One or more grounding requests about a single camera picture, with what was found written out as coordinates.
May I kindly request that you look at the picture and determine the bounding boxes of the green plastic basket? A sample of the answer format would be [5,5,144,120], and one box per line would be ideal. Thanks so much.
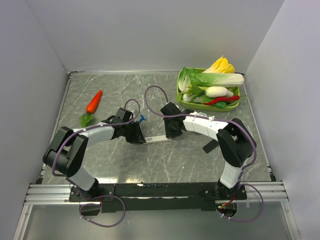
[179,83,247,112]

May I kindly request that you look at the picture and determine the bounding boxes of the toy napa cabbage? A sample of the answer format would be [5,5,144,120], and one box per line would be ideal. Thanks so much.
[177,67,245,93]

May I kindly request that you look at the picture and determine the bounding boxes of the red toy chili pepper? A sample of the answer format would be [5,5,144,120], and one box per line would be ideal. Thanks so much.
[204,95,240,106]

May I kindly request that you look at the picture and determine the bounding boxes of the orange toy carrot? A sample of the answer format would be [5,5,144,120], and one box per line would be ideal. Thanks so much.
[79,90,103,128]

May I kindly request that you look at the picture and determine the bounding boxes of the yellow toy cabbage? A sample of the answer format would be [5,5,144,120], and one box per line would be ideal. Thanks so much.
[203,55,236,74]

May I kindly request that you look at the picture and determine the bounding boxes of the white remote control body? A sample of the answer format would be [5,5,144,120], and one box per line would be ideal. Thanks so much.
[145,135,172,144]

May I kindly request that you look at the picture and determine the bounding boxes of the green toy bok choy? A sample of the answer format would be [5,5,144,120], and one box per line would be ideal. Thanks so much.
[176,86,205,102]

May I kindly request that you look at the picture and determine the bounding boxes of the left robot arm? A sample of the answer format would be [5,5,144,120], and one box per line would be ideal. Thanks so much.
[42,108,146,201]

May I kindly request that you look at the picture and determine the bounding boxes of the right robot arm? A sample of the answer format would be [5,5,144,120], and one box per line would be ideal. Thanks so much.
[160,102,257,199]

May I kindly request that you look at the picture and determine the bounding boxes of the green toy pepper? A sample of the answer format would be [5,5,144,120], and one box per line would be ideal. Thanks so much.
[214,101,227,109]

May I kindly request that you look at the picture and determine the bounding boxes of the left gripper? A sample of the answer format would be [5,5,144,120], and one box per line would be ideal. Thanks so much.
[122,120,147,144]

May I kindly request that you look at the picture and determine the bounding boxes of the white toy radish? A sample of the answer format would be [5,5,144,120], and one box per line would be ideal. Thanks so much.
[205,86,234,98]

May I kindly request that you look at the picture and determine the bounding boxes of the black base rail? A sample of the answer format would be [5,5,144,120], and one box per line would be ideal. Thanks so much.
[69,182,247,213]

